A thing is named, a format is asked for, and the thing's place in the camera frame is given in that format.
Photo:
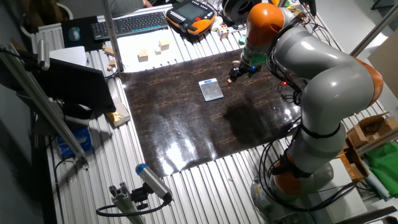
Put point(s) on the white paper pad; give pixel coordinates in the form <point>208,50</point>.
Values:
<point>68,56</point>

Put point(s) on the green cloth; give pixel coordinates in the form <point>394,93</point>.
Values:
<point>385,165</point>

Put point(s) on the large wooden cube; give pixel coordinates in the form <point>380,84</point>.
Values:
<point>164,44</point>
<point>143,55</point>

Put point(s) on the dark marble pattern mat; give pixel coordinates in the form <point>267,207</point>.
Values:
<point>186,130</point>

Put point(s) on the brown cardboard piece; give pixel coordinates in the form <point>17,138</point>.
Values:
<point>351,165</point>

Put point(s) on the white chair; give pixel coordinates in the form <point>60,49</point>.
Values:
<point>29,35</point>

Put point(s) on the black laptop screen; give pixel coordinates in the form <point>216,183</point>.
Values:
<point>77,87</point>

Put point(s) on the long aluminium profile beam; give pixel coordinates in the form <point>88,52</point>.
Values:
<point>40,102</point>

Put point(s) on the white round object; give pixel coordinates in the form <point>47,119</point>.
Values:
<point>217,23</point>

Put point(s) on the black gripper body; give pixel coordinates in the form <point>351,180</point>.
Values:
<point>247,70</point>

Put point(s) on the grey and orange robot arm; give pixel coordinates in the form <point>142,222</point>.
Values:
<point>335,87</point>

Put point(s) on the person in grey shirt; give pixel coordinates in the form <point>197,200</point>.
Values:
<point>124,6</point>

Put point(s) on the blue tissue pack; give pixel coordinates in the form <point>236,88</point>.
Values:
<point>76,141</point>

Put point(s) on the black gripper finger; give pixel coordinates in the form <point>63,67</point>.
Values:
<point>238,77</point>
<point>232,74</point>

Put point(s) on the black computer keyboard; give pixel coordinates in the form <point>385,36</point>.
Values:
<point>130,25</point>

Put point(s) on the teal small object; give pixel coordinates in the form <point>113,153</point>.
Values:
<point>242,40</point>

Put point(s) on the person's forearm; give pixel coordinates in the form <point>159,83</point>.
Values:
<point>147,3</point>

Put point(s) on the black mouse pad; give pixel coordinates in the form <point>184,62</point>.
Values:
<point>88,40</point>

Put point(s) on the short aluminium profile stub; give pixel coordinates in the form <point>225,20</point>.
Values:
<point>124,202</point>

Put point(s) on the flat wooden plank piece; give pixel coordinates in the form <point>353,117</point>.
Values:
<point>108,50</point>

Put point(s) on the silver digital pocket scale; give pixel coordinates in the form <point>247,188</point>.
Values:
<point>211,91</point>

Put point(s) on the flat cardboard panel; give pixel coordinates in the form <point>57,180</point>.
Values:
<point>385,62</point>

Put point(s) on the small wooden cube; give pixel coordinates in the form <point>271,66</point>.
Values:
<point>158,50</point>
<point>112,63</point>

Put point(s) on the white box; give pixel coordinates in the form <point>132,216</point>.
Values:
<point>342,193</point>

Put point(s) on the small open box gold contents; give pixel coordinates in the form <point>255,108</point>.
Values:
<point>119,116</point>

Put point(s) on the grey computer mouse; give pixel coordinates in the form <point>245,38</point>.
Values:
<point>74,33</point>

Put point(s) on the open cardboard box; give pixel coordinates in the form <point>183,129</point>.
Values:
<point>370,129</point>

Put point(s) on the black filament spool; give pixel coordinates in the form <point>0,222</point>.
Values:
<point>239,9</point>

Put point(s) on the silver camera with blue cap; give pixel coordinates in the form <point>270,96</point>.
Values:
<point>153,181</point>

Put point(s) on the aluminium profile post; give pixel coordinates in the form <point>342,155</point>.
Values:
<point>112,34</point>

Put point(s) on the white paper sheet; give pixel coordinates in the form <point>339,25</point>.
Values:
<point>180,53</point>

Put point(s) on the Rubik's cube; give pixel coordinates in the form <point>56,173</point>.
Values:
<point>223,31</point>

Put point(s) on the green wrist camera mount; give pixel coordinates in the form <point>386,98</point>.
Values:
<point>253,57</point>

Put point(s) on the orange and black teach pendant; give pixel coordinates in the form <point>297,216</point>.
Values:
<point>189,15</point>

